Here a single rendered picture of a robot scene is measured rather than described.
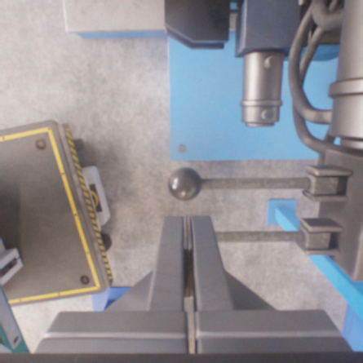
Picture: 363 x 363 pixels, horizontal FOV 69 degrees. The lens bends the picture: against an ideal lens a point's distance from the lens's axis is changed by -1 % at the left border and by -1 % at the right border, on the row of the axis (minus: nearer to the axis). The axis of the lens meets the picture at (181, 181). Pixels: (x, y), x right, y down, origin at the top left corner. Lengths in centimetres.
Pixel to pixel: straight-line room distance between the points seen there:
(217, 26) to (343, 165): 52
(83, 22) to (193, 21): 56
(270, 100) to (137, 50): 72
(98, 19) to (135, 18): 14
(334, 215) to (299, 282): 133
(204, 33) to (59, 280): 102
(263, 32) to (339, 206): 51
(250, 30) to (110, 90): 74
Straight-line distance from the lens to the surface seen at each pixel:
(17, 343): 90
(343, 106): 32
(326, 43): 72
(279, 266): 155
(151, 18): 115
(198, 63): 114
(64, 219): 109
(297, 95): 50
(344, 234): 32
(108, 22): 117
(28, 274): 127
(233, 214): 136
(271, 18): 74
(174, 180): 26
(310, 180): 30
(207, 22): 74
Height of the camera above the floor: 124
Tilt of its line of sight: 75 degrees down
